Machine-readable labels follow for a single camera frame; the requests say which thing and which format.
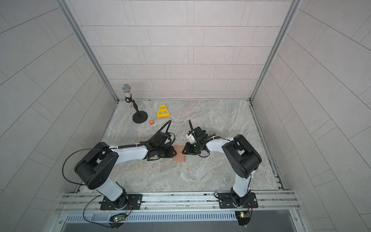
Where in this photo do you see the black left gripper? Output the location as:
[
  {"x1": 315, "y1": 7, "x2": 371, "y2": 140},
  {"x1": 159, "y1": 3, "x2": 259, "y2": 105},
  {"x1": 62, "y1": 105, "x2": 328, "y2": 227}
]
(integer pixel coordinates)
[{"x1": 156, "y1": 146, "x2": 180, "y2": 159}]

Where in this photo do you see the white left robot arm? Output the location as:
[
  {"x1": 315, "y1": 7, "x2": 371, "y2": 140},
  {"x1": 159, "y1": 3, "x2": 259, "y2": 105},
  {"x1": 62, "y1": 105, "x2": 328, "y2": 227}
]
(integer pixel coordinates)
[{"x1": 74, "y1": 120, "x2": 176, "y2": 209}]

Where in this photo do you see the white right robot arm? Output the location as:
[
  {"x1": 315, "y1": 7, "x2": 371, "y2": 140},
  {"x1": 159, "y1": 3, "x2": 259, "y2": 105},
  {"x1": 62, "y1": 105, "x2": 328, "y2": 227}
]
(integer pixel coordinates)
[{"x1": 182, "y1": 120, "x2": 262, "y2": 209}]

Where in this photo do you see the yellow triangular stand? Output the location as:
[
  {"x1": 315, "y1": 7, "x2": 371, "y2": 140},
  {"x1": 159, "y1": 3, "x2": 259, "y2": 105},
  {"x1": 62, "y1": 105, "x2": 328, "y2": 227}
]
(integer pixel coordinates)
[{"x1": 157, "y1": 104, "x2": 170, "y2": 118}]

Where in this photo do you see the black round-base stand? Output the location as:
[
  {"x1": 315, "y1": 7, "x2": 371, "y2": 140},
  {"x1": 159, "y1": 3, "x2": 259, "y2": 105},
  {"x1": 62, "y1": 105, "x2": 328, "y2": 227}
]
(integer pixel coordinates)
[{"x1": 125, "y1": 97, "x2": 148, "y2": 124}]

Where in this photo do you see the glass bottle with grey cap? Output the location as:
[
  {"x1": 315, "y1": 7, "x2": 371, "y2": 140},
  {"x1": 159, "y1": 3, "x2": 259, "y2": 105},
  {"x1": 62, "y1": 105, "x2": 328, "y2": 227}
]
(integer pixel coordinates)
[{"x1": 122, "y1": 84, "x2": 132, "y2": 109}]

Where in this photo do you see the white vent grille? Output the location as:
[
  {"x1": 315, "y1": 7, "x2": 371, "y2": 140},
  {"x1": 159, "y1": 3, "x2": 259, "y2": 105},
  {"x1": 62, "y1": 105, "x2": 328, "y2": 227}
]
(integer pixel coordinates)
[{"x1": 126, "y1": 211, "x2": 237, "y2": 223}]

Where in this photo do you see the left green circuit board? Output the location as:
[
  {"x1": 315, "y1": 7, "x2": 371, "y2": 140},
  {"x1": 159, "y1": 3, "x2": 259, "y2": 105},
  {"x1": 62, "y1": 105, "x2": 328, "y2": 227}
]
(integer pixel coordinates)
[{"x1": 109, "y1": 213, "x2": 127, "y2": 229}]

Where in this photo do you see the right circuit board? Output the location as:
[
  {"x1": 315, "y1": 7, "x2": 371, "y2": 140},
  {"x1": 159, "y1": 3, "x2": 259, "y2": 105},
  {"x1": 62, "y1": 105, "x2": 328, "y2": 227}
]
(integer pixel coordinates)
[{"x1": 235, "y1": 211, "x2": 252, "y2": 226}]

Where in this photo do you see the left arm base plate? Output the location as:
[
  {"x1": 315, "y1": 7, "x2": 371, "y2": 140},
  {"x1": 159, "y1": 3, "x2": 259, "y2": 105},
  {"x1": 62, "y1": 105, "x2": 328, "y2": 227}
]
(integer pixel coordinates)
[{"x1": 99, "y1": 194, "x2": 143, "y2": 210}]

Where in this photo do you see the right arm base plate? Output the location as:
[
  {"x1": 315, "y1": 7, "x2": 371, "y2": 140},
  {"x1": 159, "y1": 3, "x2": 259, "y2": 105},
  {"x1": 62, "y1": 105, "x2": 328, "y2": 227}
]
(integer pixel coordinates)
[{"x1": 214, "y1": 192, "x2": 259, "y2": 209}]

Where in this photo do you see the aluminium mounting rail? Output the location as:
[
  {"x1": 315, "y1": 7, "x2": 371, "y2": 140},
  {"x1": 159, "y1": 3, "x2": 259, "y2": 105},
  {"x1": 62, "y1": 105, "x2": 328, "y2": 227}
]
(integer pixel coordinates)
[{"x1": 54, "y1": 190, "x2": 300, "y2": 213}]

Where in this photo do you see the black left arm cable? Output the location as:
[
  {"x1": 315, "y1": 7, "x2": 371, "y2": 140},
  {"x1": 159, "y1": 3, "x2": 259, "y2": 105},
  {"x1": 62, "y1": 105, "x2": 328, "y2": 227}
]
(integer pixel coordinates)
[{"x1": 61, "y1": 147, "x2": 114, "y2": 228}]

